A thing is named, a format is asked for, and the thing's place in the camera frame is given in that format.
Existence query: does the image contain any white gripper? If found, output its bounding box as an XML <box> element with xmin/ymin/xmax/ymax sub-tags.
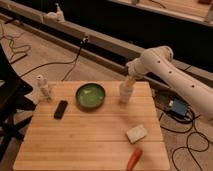
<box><xmin>124</xmin><ymin>59</ymin><xmax>146</xmax><ymax>87</ymax></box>

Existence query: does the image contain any white plastic bottle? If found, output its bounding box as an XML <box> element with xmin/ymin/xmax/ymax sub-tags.
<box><xmin>36</xmin><ymin>75</ymin><xmax>52</xmax><ymax>101</ymax></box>

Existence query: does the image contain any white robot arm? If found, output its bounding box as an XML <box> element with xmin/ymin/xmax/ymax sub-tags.
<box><xmin>127</xmin><ymin>46</ymin><xmax>213</xmax><ymax>120</ymax></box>

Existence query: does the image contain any translucent plastic cup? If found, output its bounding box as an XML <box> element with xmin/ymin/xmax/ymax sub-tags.
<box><xmin>119</xmin><ymin>83</ymin><xmax>134</xmax><ymax>103</ymax></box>

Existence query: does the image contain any green bowl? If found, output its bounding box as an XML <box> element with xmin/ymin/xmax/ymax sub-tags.
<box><xmin>75</xmin><ymin>83</ymin><xmax>105</xmax><ymax>109</ymax></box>

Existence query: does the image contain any white sponge block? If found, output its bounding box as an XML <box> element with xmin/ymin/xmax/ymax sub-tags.
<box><xmin>126</xmin><ymin>124</ymin><xmax>147</xmax><ymax>144</ymax></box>

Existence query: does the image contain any blue power box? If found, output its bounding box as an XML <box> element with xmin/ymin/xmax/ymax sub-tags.
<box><xmin>169</xmin><ymin>99</ymin><xmax>188</xmax><ymax>118</ymax></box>

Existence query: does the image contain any wooden cutting board table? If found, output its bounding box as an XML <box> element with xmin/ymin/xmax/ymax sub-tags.
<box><xmin>13</xmin><ymin>81</ymin><xmax>170</xmax><ymax>171</ymax></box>

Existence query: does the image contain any black rectangular remote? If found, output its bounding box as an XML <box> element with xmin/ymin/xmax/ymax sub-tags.
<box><xmin>54</xmin><ymin>100</ymin><xmax>68</xmax><ymax>119</ymax></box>

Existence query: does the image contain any orange carrot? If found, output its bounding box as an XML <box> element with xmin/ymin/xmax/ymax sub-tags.
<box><xmin>126</xmin><ymin>147</ymin><xmax>142</xmax><ymax>171</ymax></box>

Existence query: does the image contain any white object on ledge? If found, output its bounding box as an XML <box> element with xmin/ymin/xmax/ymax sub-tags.
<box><xmin>46</xmin><ymin>4</ymin><xmax>65</xmax><ymax>22</ymax></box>

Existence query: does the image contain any black chair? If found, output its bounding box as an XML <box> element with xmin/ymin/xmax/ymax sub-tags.
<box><xmin>0</xmin><ymin>44</ymin><xmax>36</xmax><ymax>161</ymax></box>

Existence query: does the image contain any black floor cable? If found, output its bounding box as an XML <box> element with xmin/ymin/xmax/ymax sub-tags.
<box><xmin>19</xmin><ymin>36</ymin><xmax>90</xmax><ymax>82</ymax></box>

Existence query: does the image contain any black cables right floor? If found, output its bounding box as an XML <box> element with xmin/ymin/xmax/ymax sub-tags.
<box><xmin>156</xmin><ymin>99</ymin><xmax>213</xmax><ymax>171</ymax></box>

